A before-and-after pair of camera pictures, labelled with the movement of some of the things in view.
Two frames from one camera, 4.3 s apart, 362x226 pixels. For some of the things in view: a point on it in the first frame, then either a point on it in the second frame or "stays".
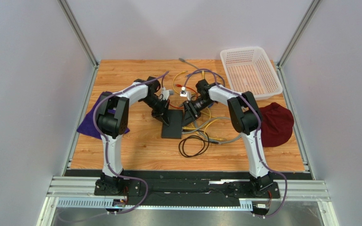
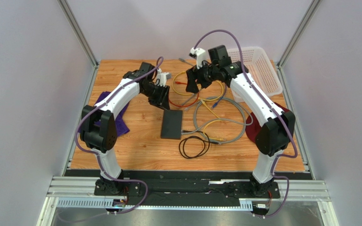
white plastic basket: x=248 y=69 stays
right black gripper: x=188 y=110 -> x=198 y=76
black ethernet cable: x=196 y=137 stays
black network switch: x=174 y=130 stays
